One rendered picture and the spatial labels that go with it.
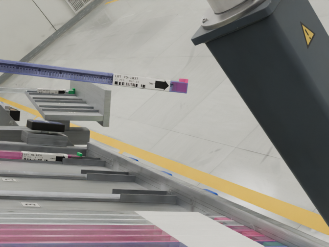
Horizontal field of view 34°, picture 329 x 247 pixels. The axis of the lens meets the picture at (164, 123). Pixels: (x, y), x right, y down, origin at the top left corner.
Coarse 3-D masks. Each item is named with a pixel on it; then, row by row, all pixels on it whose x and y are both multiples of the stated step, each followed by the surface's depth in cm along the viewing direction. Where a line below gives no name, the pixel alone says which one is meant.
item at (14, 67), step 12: (0, 60) 47; (12, 72) 47; (24, 72) 48; (36, 72) 48; (48, 72) 49; (60, 72) 49; (72, 72) 50; (84, 72) 50; (96, 72) 50; (108, 84) 51; (180, 84) 54
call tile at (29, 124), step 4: (28, 120) 82; (28, 124) 82; (32, 124) 80; (36, 124) 80; (40, 124) 80; (44, 124) 80; (48, 124) 81; (52, 124) 81; (56, 124) 81; (60, 124) 81; (64, 124) 82; (32, 128) 80; (36, 128) 80; (40, 128) 80; (44, 128) 80; (48, 128) 81; (52, 128) 81; (56, 128) 81; (60, 128) 81; (64, 128) 82
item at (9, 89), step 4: (0, 88) 114; (4, 88) 114; (8, 88) 114; (12, 88) 115; (16, 88) 115; (20, 88) 115; (24, 88) 116; (28, 88) 116; (32, 88) 116; (36, 88) 117; (0, 92) 114; (4, 92) 114; (8, 92) 115; (12, 92) 115; (16, 92) 115; (20, 92) 115; (24, 92) 116; (28, 92) 116; (32, 92) 116; (36, 92) 116; (68, 92) 119; (72, 92) 119
